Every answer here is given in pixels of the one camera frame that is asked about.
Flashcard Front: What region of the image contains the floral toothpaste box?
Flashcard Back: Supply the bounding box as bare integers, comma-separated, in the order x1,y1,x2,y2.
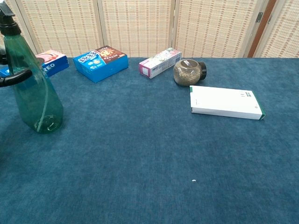
138,47,183,79

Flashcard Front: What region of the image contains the blue chocolate cookie box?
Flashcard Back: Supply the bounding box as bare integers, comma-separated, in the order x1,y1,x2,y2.
72,45,129,84

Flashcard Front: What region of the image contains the bamboo folding screen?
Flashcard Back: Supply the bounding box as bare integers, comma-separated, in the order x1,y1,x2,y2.
0,0,299,59

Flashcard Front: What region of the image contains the brown wooden post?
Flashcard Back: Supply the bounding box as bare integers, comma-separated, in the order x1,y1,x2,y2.
247,0,278,58

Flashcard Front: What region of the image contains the white flat box green edge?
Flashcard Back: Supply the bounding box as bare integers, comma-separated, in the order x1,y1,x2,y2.
189,85,266,121

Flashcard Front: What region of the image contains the green transparent spray bottle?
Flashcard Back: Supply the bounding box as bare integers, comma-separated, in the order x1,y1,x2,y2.
0,0,64,134

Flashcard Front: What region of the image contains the blue Oreo cookie box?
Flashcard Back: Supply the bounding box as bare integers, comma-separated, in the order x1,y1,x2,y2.
0,49,70,78

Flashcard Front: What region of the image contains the blue table cloth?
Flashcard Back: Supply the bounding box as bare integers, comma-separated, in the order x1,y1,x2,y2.
0,56,299,224

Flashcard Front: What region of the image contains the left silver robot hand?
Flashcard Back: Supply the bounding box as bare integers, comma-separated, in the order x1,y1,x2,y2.
0,44,33,88

